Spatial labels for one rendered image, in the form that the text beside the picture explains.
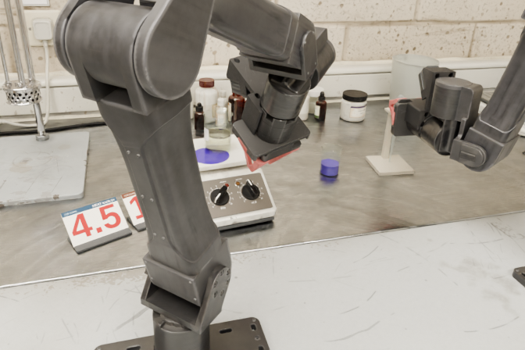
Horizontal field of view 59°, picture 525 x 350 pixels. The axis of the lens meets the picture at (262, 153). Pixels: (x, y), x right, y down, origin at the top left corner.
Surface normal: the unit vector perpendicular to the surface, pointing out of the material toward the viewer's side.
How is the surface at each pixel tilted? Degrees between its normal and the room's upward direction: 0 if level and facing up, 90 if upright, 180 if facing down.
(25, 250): 0
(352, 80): 90
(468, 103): 90
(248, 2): 87
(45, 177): 0
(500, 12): 90
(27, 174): 0
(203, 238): 78
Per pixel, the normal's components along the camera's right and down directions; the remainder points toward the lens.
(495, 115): -0.72, 0.07
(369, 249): 0.04, -0.90
